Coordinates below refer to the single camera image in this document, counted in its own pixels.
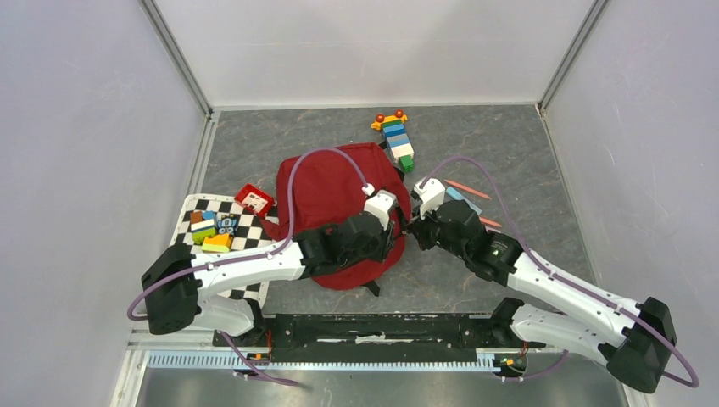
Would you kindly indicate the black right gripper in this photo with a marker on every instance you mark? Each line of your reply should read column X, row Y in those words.
column 418, row 226

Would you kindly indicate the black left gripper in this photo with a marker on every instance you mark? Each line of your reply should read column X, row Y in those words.
column 385, row 243

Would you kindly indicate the light blue chalk stick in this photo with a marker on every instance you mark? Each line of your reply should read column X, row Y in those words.
column 456, row 195

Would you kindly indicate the red student backpack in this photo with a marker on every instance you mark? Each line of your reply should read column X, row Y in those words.
column 327, row 189

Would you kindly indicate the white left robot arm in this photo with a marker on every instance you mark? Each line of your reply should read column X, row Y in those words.
column 182, row 289

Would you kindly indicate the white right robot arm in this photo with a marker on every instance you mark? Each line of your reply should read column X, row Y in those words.
column 631, row 338

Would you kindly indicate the colourful toy block tower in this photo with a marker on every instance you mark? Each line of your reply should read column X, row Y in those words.
column 396, row 139

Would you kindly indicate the black and white chessboard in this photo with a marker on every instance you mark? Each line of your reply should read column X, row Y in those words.
column 251, row 234

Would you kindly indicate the colourful toy block train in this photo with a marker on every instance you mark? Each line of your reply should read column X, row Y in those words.
column 213, row 232

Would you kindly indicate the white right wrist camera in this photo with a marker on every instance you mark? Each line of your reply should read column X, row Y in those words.
column 430, row 193

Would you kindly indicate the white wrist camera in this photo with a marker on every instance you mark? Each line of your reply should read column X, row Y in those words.
column 430, row 193
column 380, row 203

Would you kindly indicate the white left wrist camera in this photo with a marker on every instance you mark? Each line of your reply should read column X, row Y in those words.
column 380, row 203

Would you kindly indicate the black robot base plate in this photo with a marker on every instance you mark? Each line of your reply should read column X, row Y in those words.
column 442, row 337

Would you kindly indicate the aluminium toothed rail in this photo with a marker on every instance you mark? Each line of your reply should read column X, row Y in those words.
column 227, row 359

